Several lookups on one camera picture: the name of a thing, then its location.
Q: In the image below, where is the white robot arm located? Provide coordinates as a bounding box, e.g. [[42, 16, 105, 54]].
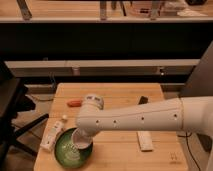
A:
[[71, 94, 213, 149]]

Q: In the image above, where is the orange carrot toy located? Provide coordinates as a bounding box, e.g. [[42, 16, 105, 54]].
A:
[[67, 100, 82, 107]]

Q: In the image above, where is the small black object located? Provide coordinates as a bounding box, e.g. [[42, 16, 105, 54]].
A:
[[138, 96, 148, 104]]

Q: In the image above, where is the white remote control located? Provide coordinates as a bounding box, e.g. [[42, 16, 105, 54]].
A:
[[137, 131, 154, 152]]

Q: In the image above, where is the black office chair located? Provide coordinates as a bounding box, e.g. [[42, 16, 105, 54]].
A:
[[0, 60, 49, 168]]

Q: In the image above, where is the wooden bench rail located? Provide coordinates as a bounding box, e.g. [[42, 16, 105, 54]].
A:
[[6, 59, 199, 77]]

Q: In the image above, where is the white tube with cap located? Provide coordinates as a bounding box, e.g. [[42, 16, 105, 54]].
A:
[[40, 115, 67, 152]]

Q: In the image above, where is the green ceramic bowl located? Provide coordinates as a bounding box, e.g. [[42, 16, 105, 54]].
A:
[[54, 128, 93, 169]]

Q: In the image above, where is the black floor cable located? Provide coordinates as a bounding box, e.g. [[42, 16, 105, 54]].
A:
[[177, 132, 202, 171]]

